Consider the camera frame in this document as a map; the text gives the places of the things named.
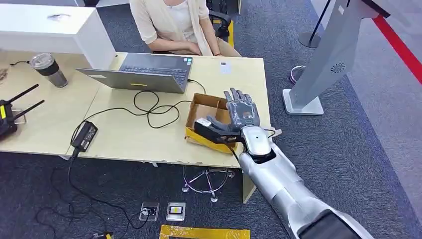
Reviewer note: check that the steel tumbler with lid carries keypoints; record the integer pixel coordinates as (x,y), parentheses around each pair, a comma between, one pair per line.
(51,71)

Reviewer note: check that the grey kiosk stand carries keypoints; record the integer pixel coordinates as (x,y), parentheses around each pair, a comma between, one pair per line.
(329,49)

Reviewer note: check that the person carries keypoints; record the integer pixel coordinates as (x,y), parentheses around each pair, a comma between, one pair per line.
(171,26)

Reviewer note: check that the black office chair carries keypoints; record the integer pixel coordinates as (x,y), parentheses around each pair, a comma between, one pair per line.
(224,23)

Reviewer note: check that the black radio unit with antennas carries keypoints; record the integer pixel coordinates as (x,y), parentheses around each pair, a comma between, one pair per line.
(6,118)

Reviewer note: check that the yellow and black floor item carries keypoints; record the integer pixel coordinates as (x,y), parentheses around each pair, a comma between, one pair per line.
(105,235)

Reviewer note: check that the chrome stool base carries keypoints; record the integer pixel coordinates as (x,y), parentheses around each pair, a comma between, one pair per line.
(206,179)

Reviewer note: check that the wooden card box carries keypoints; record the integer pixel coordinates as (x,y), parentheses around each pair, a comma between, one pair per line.
(201,107)

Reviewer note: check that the white counter block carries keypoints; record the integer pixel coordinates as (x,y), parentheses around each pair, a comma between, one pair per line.
(49,29)

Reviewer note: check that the black power adapter brick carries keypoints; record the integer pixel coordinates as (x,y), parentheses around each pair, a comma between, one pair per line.
(84,136)

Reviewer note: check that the long yellow floor tape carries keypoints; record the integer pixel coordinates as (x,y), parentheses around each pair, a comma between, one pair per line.
(204,233)

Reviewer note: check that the white card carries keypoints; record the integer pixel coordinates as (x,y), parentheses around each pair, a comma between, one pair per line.
(225,67)

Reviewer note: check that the floor socket with plug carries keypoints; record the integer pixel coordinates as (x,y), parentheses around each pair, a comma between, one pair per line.
(149,211)

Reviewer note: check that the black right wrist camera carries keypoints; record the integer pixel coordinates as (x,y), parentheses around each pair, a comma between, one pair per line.
(211,132)

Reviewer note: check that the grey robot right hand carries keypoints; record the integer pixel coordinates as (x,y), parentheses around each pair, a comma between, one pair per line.
(242,112)

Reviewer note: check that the red barrier belt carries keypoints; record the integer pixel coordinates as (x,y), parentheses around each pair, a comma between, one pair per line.
(399,46)

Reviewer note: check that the grey laptop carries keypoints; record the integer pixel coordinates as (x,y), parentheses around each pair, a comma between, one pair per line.
(141,77)

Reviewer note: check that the pale desk leg panel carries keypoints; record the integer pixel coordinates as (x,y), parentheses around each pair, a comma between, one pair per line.
(248,189)

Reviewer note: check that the small white tag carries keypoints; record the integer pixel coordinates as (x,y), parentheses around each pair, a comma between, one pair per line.
(277,132)

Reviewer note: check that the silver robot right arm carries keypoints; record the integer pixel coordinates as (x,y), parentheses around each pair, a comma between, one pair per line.
(280,184)

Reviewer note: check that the round chrome base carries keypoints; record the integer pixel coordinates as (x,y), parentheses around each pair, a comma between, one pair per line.
(295,74)

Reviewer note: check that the black stanchion post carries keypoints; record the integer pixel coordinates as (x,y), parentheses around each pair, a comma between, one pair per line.
(310,39)

